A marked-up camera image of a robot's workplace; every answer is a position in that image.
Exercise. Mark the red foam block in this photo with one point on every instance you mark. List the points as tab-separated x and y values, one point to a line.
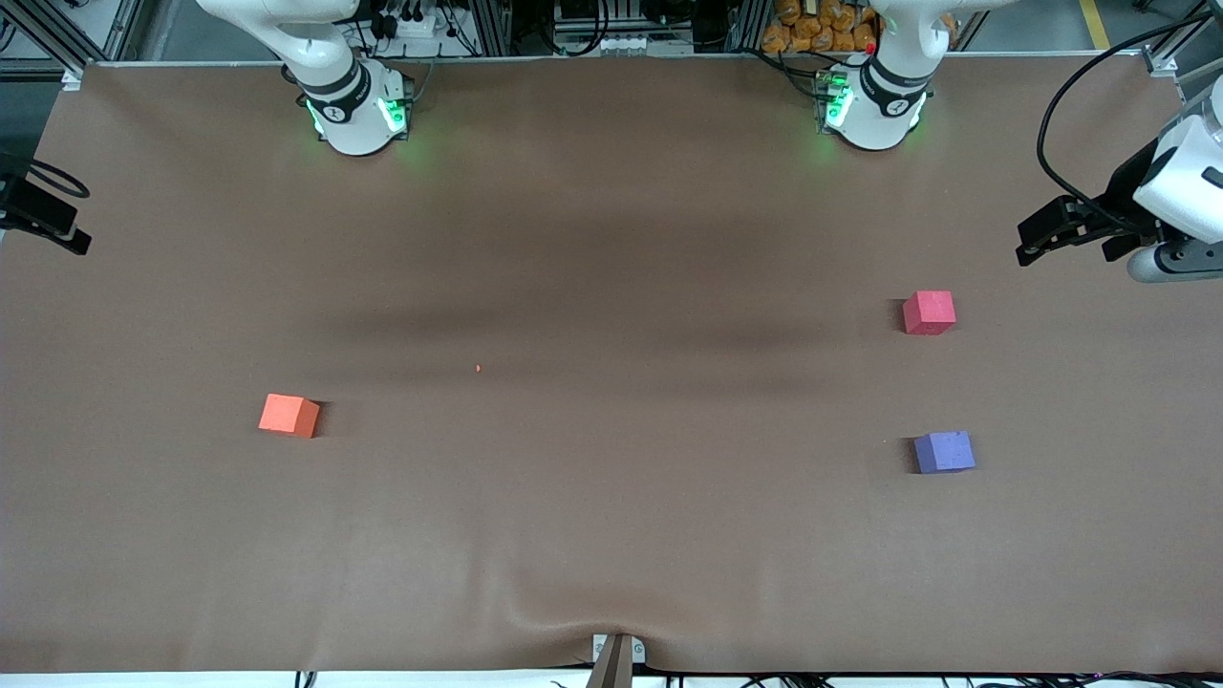
929	313

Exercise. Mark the brown table mat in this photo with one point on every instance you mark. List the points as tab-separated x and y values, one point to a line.
611	239

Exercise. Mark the pile of orange items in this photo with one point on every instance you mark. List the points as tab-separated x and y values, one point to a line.
812	29

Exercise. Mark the aluminium frame post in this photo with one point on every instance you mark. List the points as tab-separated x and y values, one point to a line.
489	24

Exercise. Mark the purple foam block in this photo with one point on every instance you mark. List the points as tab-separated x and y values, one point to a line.
944	452

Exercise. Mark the white power strip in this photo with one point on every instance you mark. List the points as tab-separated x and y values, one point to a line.
411	24

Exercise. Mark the orange foam block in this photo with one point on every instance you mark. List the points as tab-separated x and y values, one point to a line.
287	416

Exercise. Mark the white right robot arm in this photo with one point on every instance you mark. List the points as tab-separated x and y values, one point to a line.
354	115

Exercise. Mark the metal frame corner bracket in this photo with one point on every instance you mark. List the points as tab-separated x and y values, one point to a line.
74	78
1161	64

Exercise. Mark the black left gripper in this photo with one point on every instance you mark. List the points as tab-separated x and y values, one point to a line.
1126	195

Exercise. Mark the metal table edge clamp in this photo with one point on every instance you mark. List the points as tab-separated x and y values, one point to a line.
599	652

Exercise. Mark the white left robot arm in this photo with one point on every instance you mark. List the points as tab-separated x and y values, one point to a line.
884	105

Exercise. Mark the white terminal strip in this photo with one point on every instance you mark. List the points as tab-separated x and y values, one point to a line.
621	44

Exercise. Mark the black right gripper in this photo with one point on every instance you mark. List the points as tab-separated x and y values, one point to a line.
31	212

